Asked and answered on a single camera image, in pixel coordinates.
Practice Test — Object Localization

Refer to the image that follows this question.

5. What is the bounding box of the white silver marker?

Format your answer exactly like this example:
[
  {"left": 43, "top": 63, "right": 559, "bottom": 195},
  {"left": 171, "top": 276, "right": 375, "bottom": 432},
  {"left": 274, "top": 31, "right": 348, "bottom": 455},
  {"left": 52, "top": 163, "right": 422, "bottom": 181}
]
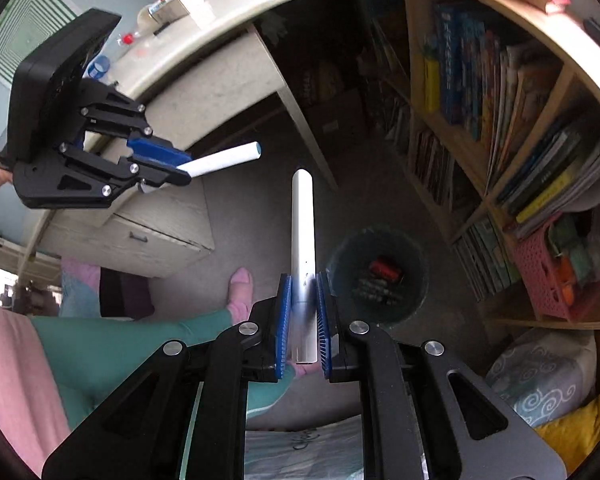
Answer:
[{"left": 289, "top": 169, "right": 318, "bottom": 364}]

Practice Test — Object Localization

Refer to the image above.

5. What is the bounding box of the white marker blue end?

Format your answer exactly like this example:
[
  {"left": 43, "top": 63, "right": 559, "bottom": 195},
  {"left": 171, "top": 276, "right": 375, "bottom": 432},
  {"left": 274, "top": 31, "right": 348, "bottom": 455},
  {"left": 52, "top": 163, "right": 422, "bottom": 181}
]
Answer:
[{"left": 137, "top": 141, "right": 263, "bottom": 195}]

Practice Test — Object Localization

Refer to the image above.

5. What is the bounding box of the dark round trash bin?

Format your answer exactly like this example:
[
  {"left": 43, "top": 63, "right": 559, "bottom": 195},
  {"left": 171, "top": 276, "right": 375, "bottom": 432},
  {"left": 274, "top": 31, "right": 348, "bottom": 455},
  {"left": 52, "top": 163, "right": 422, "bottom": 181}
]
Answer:
[{"left": 326, "top": 224, "right": 429, "bottom": 328}]

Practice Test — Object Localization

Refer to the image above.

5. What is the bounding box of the pink slipper foot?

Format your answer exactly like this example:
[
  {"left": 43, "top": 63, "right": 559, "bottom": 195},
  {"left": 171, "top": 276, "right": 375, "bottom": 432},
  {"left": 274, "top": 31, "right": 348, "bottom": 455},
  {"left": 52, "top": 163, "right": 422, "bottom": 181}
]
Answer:
[{"left": 226, "top": 268, "right": 253, "bottom": 325}]

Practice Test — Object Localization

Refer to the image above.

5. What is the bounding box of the blue label water bottle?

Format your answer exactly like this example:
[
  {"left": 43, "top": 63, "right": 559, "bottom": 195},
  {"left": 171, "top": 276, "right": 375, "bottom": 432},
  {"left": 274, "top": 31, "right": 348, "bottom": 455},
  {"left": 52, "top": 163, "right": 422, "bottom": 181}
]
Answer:
[{"left": 85, "top": 55, "right": 110, "bottom": 80}]

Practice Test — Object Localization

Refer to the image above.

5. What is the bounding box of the grey drawer cabinet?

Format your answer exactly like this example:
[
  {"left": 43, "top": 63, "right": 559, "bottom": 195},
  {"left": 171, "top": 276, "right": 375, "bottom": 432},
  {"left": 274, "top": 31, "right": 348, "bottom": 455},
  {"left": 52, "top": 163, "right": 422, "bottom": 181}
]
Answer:
[{"left": 26, "top": 21, "right": 336, "bottom": 278}]

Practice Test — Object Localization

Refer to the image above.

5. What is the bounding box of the clear bottle red cap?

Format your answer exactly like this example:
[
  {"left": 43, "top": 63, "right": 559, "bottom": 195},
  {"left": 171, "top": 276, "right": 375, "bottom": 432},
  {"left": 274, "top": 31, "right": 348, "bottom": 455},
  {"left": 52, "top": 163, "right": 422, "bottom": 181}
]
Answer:
[{"left": 116, "top": 30, "right": 154, "bottom": 51}]

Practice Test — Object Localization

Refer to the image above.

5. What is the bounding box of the white paper cup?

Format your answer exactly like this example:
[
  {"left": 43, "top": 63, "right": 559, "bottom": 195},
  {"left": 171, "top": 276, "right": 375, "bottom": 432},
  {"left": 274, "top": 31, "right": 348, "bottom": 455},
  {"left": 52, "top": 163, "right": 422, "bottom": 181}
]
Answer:
[{"left": 136, "top": 6, "right": 161, "bottom": 30}]

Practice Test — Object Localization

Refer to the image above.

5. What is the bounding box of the white gold medicine box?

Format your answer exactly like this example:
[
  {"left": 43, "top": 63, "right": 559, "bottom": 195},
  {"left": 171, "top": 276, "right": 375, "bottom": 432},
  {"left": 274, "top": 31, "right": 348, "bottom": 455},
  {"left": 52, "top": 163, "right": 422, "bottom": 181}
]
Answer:
[{"left": 147, "top": 0, "right": 189, "bottom": 24}]

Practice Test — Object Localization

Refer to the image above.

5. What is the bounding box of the teal trouser leg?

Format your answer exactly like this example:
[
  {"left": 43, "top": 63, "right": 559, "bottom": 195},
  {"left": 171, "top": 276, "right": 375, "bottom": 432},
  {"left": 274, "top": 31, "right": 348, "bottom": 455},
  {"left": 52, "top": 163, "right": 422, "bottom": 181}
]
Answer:
[{"left": 29, "top": 306, "right": 297, "bottom": 430}]

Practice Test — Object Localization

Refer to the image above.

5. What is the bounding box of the pink plastic basket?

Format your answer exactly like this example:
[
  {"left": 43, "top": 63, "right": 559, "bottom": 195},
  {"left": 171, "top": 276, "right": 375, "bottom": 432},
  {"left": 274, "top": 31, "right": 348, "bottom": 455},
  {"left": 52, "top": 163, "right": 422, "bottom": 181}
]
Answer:
[{"left": 514, "top": 214, "right": 571, "bottom": 321}]

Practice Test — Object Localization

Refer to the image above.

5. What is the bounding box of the patterned grey cushion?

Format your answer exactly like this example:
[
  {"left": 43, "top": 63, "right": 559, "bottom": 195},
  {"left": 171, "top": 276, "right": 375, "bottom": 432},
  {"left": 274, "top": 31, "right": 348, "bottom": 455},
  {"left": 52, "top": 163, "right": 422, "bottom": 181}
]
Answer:
[{"left": 486, "top": 328, "right": 597, "bottom": 427}]

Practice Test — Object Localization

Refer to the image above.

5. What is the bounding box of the wooden bookshelf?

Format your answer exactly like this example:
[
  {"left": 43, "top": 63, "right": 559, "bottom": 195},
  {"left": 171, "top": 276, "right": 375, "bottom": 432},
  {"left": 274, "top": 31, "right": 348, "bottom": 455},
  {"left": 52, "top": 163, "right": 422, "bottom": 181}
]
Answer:
[{"left": 388, "top": 0, "right": 600, "bottom": 330}]

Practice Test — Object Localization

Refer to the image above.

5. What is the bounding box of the green striped wall poster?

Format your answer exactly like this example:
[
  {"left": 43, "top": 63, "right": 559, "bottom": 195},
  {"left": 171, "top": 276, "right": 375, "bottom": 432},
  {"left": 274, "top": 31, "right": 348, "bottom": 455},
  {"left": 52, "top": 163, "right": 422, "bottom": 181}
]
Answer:
[{"left": 0, "top": 0, "right": 81, "bottom": 88}]

